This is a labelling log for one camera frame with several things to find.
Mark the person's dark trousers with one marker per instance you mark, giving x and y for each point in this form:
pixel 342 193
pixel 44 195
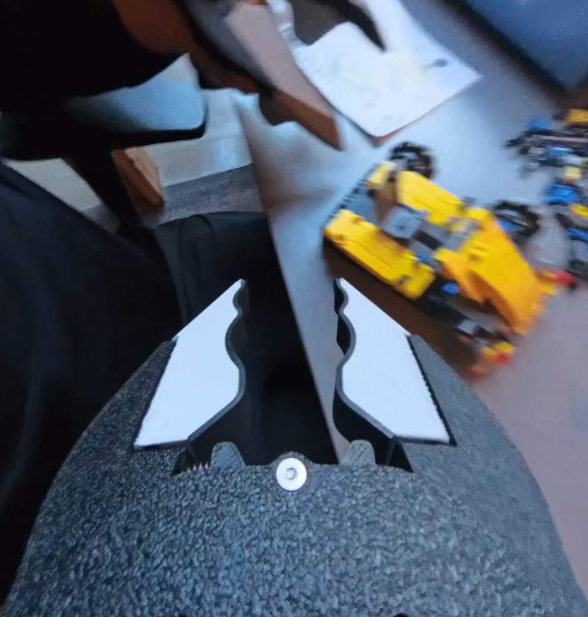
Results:
pixel 57 313

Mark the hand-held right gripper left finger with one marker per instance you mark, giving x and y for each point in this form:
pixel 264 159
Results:
pixel 197 381

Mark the person's left hand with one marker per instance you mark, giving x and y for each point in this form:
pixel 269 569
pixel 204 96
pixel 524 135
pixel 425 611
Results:
pixel 197 43

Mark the yellow toy brick car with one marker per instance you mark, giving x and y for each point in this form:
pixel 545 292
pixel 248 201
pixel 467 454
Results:
pixel 443 241

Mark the blue cardboard kit box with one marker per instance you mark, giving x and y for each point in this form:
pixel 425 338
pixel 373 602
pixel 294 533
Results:
pixel 540 33

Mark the pile of small brick parts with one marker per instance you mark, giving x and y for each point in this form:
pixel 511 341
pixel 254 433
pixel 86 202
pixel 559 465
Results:
pixel 573 183

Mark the person's left forearm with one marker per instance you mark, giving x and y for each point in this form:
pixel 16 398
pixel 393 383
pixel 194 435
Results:
pixel 57 48

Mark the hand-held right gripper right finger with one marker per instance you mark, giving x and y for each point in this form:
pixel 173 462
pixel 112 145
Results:
pixel 390 381

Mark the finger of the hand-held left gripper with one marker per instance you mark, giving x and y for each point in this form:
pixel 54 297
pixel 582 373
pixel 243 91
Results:
pixel 284 77
pixel 351 19

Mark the instruction booklet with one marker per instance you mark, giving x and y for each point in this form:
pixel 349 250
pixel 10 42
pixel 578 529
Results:
pixel 385 82

